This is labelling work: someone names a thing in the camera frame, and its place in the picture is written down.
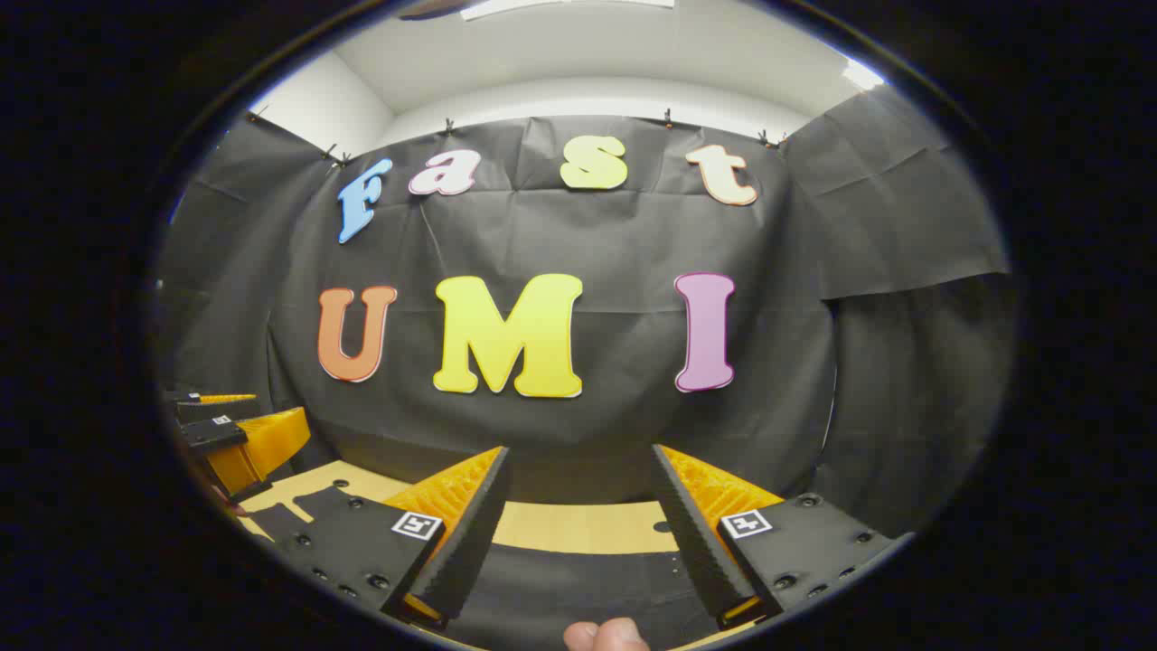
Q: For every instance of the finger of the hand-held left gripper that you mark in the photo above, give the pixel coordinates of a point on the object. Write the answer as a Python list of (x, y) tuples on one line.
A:
[(217, 411), (217, 436)]

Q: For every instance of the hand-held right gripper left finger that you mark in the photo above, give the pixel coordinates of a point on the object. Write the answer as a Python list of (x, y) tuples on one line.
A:
[(470, 533)]

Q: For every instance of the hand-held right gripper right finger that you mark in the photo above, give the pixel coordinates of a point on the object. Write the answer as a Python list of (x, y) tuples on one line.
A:
[(691, 533)]

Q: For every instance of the dark grey jeans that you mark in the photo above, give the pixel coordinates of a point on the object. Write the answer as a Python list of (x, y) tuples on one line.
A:
[(578, 588)]

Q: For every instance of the black backdrop cloth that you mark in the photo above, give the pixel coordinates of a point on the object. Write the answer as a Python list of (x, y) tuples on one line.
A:
[(587, 425)]

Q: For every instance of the ceiling light panel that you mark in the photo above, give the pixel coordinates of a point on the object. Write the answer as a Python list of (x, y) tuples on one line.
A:
[(560, 7), (863, 74)]

